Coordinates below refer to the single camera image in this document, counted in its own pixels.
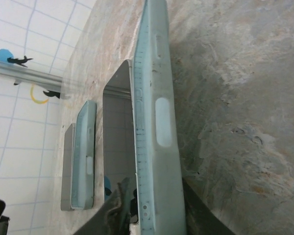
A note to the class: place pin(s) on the black smartphone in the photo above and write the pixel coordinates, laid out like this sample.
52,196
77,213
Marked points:
117,122
66,171

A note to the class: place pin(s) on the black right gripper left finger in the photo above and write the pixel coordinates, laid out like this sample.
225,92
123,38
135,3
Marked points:
112,215

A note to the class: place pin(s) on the aluminium corner post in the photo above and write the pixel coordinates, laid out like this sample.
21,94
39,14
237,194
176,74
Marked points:
27,74

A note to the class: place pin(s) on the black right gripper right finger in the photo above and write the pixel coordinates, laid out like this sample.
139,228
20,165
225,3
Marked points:
201,218

